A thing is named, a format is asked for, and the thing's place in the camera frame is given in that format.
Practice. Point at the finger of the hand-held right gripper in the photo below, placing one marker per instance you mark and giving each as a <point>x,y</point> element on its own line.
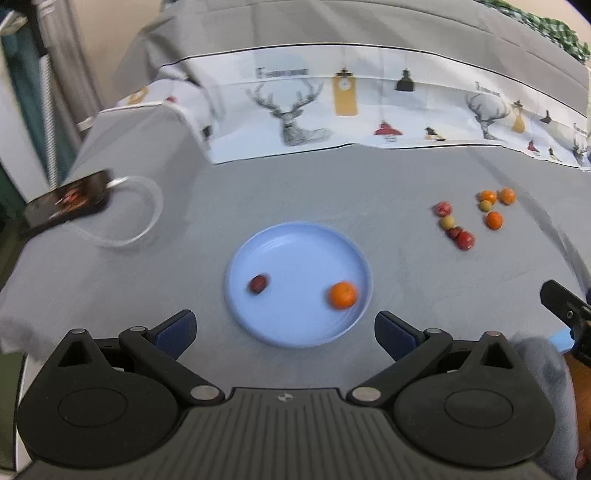
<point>564,300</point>

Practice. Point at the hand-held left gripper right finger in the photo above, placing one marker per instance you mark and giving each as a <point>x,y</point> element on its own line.
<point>395,332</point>

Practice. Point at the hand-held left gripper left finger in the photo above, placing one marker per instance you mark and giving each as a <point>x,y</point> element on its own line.
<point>178,330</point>

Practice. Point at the orange tangerine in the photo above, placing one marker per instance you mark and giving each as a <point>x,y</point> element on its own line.
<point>494,220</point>
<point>487,197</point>
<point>507,195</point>
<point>343,295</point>

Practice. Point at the dark red jujube date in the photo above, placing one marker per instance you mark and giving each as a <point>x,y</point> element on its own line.
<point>455,232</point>
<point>258,285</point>

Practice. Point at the yellow-green round fruit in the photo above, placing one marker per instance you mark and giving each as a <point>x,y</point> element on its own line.
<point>447,223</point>
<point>485,206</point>

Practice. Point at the light blue plate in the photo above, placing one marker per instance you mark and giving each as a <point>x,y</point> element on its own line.
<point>295,258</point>

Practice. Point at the red candy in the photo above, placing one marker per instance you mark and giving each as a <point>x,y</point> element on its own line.
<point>442,208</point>

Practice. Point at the shiny red round fruit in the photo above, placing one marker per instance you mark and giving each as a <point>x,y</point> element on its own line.
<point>465,240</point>

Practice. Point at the grey bed sheet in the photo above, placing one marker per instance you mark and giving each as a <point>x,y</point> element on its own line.
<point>323,194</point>

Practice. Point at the black smartphone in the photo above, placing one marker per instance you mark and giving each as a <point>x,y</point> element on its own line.
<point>64,203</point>

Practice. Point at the grey deer-print duvet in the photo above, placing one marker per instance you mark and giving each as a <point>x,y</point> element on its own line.
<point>295,110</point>

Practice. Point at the green checkered cloth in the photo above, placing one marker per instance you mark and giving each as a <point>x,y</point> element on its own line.
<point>554,27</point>

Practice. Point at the teal curtain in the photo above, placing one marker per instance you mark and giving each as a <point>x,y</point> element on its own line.
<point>21,106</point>

